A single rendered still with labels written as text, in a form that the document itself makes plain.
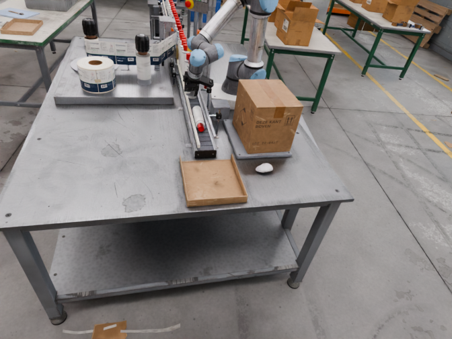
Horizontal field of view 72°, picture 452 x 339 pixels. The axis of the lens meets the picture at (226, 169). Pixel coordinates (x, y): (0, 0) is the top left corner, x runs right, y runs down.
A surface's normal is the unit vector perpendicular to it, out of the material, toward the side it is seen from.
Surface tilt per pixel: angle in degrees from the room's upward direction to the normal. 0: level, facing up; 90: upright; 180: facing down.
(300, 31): 91
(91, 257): 1
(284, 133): 90
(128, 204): 0
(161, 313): 0
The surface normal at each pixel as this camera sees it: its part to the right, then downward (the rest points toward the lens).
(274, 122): 0.25, 0.64
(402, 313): 0.11, -0.77
